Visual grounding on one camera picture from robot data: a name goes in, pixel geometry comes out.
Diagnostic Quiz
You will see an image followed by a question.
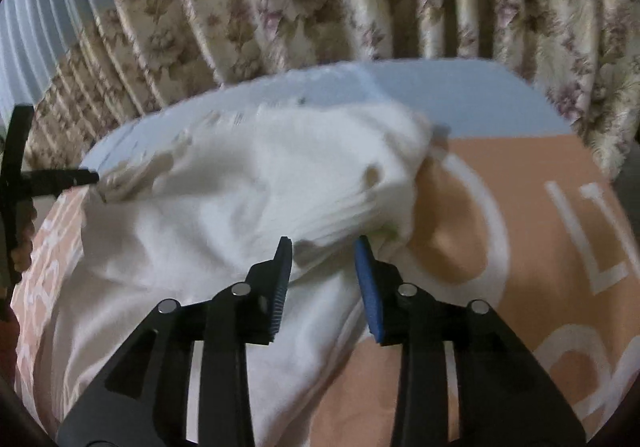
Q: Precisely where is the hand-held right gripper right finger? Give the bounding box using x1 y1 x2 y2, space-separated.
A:
353 235 587 447

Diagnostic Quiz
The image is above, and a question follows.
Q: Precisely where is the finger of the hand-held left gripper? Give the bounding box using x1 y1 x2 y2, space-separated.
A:
29 167 100 188

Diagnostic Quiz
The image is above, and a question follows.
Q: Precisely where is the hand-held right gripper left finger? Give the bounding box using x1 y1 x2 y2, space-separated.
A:
56 236 294 447

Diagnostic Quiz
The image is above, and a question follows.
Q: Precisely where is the white garment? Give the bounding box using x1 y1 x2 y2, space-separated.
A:
29 102 437 447

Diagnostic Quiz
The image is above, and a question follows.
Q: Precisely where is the person's left hand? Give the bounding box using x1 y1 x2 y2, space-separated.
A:
11 204 35 274

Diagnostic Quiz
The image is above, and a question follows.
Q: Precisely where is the orange and blue printed blanket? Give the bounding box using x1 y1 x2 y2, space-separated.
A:
10 59 637 447

